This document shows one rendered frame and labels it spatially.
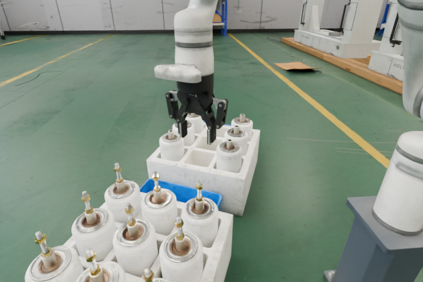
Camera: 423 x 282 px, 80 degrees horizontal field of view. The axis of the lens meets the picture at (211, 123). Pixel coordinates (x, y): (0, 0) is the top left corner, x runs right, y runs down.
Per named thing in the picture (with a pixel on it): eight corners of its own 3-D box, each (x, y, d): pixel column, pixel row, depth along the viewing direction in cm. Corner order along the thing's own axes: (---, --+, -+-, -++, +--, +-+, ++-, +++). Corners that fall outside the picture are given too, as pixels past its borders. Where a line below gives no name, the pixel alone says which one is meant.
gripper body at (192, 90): (222, 66, 50) (221, 109, 54) (186, 62, 54) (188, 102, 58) (204, 75, 44) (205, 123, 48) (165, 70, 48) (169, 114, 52)
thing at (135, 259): (160, 260, 72) (154, 214, 64) (162, 295, 63) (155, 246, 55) (125, 267, 70) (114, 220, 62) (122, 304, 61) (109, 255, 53)
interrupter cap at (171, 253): (164, 267, 51) (163, 264, 51) (162, 236, 58) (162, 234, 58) (200, 260, 53) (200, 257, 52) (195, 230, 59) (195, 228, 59)
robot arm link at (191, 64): (152, 78, 45) (148, 42, 42) (185, 65, 54) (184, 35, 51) (196, 85, 41) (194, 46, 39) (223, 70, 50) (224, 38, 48)
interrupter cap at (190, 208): (219, 206, 66) (219, 204, 66) (203, 225, 61) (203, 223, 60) (196, 194, 70) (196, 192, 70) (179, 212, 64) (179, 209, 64)
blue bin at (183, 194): (222, 218, 94) (223, 194, 89) (213, 243, 85) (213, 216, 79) (152, 201, 103) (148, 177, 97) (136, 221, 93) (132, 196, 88)
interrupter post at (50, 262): (61, 260, 53) (56, 249, 51) (51, 270, 50) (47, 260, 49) (51, 257, 53) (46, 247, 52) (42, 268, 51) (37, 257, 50)
